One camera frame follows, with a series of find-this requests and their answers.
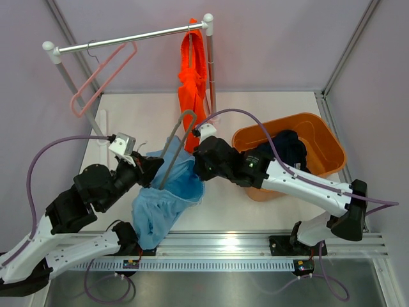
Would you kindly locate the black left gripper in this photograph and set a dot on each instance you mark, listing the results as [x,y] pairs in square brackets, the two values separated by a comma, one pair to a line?
[144,168]

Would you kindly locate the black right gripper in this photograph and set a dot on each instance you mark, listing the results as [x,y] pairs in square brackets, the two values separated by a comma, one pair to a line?
[199,167]

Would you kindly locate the light blue shorts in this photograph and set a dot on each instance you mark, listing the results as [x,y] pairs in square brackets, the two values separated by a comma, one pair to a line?
[174,189]

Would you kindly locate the navy blue shorts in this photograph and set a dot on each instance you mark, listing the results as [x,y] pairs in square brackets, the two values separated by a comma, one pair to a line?
[291,150]

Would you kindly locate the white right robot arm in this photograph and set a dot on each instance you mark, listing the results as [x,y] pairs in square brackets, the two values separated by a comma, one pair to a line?
[343,204]

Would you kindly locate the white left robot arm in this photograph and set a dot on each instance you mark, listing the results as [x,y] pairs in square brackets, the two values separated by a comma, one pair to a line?
[47,255]

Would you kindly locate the orange shorts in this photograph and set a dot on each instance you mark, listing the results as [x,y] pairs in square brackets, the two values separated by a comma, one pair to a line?
[191,93]

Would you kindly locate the grey orange-shorts hanger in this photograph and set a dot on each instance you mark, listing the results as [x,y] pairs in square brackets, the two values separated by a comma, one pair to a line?
[190,48]

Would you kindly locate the orange plastic basket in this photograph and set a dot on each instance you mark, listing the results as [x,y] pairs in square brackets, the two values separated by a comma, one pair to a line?
[325,155]

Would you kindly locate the silver white clothes rack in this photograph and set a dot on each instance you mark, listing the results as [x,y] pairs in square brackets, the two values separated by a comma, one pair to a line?
[80,108]

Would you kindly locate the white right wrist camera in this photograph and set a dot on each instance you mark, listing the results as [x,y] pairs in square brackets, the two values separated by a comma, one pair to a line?
[204,131]

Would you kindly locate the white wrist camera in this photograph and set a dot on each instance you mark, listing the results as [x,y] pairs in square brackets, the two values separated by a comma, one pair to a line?
[204,131]
[122,147]

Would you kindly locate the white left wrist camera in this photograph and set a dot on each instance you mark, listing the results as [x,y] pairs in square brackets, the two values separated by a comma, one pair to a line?
[122,147]

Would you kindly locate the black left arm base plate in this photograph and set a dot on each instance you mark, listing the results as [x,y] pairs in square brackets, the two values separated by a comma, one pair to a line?
[138,251]

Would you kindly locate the white slotted cable duct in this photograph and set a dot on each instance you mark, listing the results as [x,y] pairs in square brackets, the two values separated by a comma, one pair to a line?
[188,265]

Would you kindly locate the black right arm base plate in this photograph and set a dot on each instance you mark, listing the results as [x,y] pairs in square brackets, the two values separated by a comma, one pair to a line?
[286,245]

